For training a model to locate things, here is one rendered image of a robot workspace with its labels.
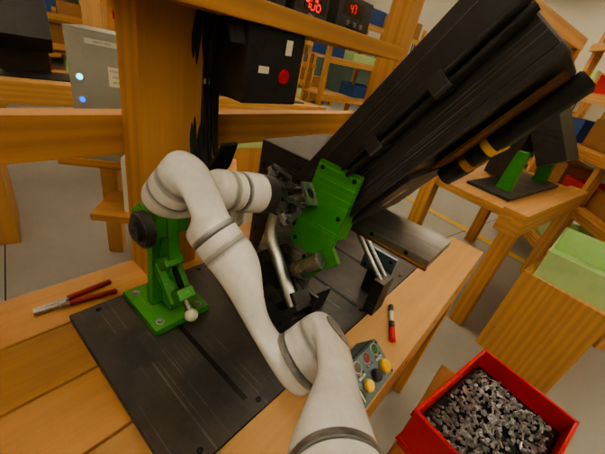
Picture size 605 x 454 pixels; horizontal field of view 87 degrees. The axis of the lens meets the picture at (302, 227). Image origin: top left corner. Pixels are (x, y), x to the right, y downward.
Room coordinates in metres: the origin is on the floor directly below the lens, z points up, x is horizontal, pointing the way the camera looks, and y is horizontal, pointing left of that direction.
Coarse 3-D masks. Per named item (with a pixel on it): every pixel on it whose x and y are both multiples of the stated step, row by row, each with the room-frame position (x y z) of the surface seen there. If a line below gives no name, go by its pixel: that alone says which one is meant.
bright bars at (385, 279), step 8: (360, 240) 0.72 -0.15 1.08; (368, 240) 0.74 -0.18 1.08; (368, 256) 0.70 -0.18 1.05; (376, 256) 0.72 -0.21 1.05; (376, 264) 0.71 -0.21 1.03; (376, 272) 0.68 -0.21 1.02; (384, 272) 0.70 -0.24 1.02; (376, 280) 0.67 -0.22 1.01; (384, 280) 0.68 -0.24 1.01; (392, 280) 0.70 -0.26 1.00; (376, 288) 0.66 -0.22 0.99; (384, 288) 0.67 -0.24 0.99; (368, 296) 0.67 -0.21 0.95; (376, 296) 0.66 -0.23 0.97; (384, 296) 0.69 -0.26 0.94; (368, 304) 0.66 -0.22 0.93; (376, 304) 0.66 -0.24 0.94; (368, 312) 0.66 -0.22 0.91
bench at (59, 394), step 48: (48, 288) 0.52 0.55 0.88; (0, 336) 0.38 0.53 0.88; (48, 336) 0.40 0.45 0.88; (432, 336) 1.12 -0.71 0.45; (0, 384) 0.30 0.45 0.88; (48, 384) 0.31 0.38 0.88; (96, 384) 0.33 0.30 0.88; (0, 432) 0.23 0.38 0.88; (48, 432) 0.24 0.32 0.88; (96, 432) 0.26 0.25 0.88
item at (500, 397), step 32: (480, 352) 0.59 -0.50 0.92; (448, 384) 0.48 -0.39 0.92; (480, 384) 0.54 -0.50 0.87; (512, 384) 0.54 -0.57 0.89; (416, 416) 0.39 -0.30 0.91; (448, 416) 0.43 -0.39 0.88; (480, 416) 0.44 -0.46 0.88; (512, 416) 0.46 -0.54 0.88; (544, 416) 0.49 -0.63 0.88; (416, 448) 0.37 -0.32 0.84; (448, 448) 0.34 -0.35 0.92; (480, 448) 0.38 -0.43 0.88; (512, 448) 0.40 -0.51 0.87; (544, 448) 0.41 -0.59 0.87
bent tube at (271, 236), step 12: (300, 192) 0.66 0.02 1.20; (312, 192) 0.67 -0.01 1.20; (312, 204) 0.64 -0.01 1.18; (276, 216) 0.67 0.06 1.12; (276, 228) 0.67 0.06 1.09; (276, 240) 0.65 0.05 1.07; (276, 252) 0.63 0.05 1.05; (276, 264) 0.61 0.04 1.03; (276, 276) 0.60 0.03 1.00; (288, 276) 0.60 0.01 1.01; (288, 288) 0.58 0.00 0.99; (288, 300) 0.56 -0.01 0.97
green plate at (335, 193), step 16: (320, 160) 0.70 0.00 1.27; (320, 176) 0.69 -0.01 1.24; (336, 176) 0.67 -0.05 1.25; (352, 176) 0.65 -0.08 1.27; (320, 192) 0.67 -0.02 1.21; (336, 192) 0.65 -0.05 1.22; (352, 192) 0.64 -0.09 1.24; (320, 208) 0.66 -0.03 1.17; (336, 208) 0.64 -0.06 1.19; (304, 224) 0.66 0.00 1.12; (320, 224) 0.64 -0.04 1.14; (336, 224) 0.62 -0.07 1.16; (304, 240) 0.64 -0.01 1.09; (320, 240) 0.62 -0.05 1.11; (336, 240) 0.61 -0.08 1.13
